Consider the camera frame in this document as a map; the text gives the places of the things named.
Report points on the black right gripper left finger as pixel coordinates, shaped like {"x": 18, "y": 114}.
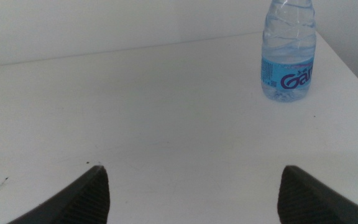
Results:
{"x": 85, "y": 202}

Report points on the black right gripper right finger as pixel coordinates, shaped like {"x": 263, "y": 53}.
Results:
{"x": 306, "y": 202}

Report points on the clear water bottle blue label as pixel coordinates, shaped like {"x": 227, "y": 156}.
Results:
{"x": 287, "y": 56}

